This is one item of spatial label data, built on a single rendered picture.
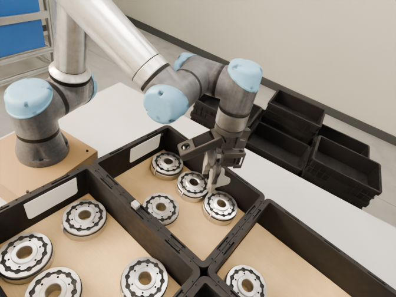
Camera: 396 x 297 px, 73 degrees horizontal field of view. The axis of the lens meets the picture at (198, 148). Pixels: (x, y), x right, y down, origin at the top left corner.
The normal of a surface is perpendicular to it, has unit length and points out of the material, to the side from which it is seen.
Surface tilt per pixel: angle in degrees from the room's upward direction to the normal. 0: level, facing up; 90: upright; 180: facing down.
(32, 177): 2
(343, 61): 90
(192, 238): 0
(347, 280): 90
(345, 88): 90
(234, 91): 87
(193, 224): 0
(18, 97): 9
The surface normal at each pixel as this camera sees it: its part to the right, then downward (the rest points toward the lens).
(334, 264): -0.62, 0.41
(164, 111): -0.42, 0.55
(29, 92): 0.13, -0.65
